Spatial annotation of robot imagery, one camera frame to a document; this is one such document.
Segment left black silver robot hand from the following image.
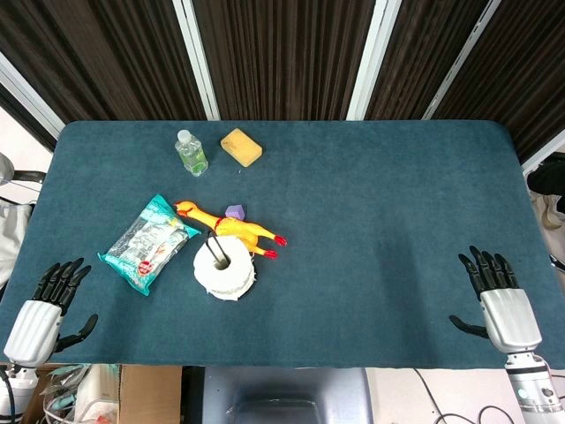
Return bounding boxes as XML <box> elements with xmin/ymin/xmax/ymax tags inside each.
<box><xmin>3</xmin><ymin>258</ymin><xmax>99</xmax><ymax>367</ymax></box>

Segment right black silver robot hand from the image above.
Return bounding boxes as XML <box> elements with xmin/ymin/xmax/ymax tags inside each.
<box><xmin>448</xmin><ymin>246</ymin><xmax>543</xmax><ymax>354</ymax></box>

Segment white paper towel roll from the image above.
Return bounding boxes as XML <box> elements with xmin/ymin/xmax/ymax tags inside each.
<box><xmin>192</xmin><ymin>236</ymin><xmax>257</xmax><ymax>303</ymax></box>

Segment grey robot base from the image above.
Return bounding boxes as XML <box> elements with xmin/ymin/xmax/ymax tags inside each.
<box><xmin>201</xmin><ymin>367</ymin><xmax>373</xmax><ymax>424</ymax></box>

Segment clear plastic bags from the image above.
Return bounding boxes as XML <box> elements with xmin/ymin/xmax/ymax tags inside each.
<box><xmin>40</xmin><ymin>363</ymin><xmax>123</xmax><ymax>424</ymax></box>

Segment white grey fabric bag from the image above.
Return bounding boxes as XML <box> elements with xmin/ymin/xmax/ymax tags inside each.
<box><xmin>0</xmin><ymin>199</ymin><xmax>37</xmax><ymax>291</ymax></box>

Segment brown cardboard box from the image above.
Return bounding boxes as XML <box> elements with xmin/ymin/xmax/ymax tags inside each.
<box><xmin>117</xmin><ymin>365</ymin><xmax>184</xmax><ymax>424</ymax></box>

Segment teal snack bag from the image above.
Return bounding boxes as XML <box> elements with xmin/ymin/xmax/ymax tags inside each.
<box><xmin>97</xmin><ymin>193</ymin><xmax>202</xmax><ymax>298</ymax></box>

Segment black cloth bundle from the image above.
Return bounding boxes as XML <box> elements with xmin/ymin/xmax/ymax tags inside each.
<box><xmin>526</xmin><ymin>155</ymin><xmax>565</xmax><ymax>199</ymax></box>

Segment yellow rubber chicken toy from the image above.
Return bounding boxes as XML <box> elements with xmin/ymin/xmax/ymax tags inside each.
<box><xmin>173</xmin><ymin>200</ymin><xmax>289</xmax><ymax>260</ymax></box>

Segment clear plastic bottle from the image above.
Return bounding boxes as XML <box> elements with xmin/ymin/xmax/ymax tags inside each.
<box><xmin>175</xmin><ymin>129</ymin><xmax>209</xmax><ymax>178</ymax></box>

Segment dark brown pleated curtain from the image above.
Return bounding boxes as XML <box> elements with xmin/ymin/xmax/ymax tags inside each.
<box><xmin>0</xmin><ymin>0</ymin><xmax>209</xmax><ymax>152</ymax></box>
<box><xmin>365</xmin><ymin>0</ymin><xmax>491</xmax><ymax>121</ymax></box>
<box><xmin>434</xmin><ymin>0</ymin><xmax>565</xmax><ymax>161</ymax></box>
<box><xmin>192</xmin><ymin>0</ymin><xmax>377</xmax><ymax>122</ymax></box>

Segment yellow sponge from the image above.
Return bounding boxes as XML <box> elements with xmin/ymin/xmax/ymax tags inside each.
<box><xmin>220</xmin><ymin>127</ymin><xmax>264</xmax><ymax>169</ymax></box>

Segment black cable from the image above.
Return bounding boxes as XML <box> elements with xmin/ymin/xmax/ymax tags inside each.
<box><xmin>410</xmin><ymin>367</ymin><xmax>527</xmax><ymax>424</ymax></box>

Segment white frame post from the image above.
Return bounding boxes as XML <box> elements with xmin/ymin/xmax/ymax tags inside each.
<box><xmin>0</xmin><ymin>51</ymin><xmax>66</xmax><ymax>139</ymax></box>
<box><xmin>346</xmin><ymin>0</ymin><xmax>401</xmax><ymax>122</ymax></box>
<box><xmin>421</xmin><ymin>0</ymin><xmax>509</xmax><ymax>121</ymax></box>
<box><xmin>171</xmin><ymin>0</ymin><xmax>221</xmax><ymax>122</ymax></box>
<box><xmin>520</xmin><ymin>126</ymin><xmax>565</xmax><ymax>174</ymax></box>

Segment black wire towel holder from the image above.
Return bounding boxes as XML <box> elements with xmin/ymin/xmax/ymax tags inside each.
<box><xmin>205</xmin><ymin>236</ymin><xmax>257</xmax><ymax>293</ymax></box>

